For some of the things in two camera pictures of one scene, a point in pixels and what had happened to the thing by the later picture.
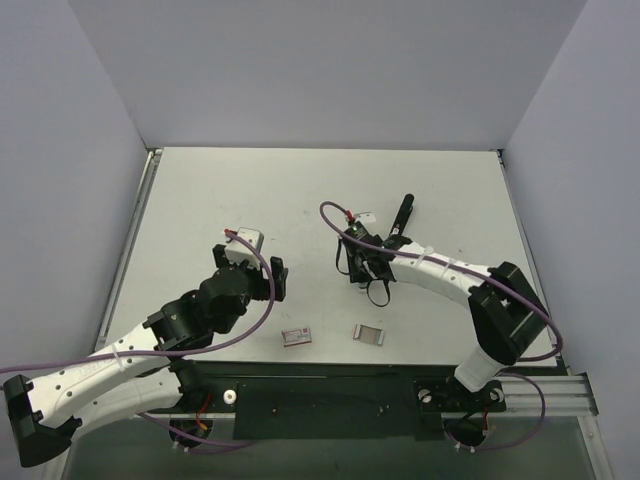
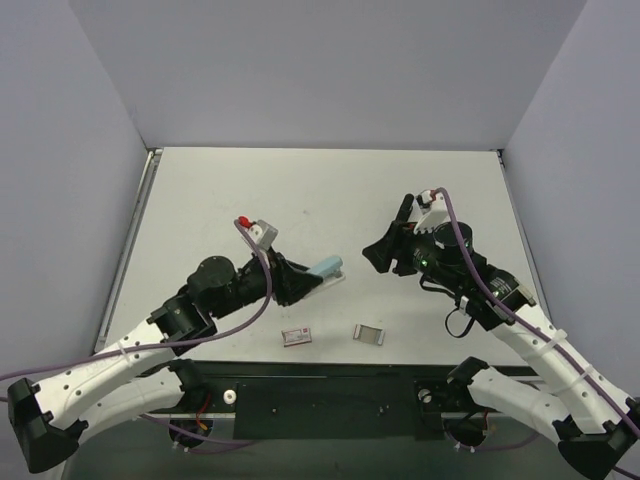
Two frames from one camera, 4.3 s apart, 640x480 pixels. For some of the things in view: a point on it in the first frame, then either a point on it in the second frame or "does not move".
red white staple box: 296,337 does not move
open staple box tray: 369,334 does not move
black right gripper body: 364,253 -> 400,245
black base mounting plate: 336,400 does not move
